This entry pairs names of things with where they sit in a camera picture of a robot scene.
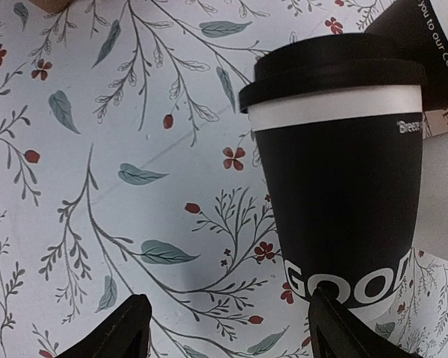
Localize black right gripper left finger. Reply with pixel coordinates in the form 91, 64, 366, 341
58, 294, 152, 358

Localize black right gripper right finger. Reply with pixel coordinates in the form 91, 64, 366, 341
308, 289, 414, 358

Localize black white paper coffee cup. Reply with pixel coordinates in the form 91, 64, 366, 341
248, 85, 425, 324

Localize stacked paper cups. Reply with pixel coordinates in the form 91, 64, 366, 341
365, 0, 448, 142

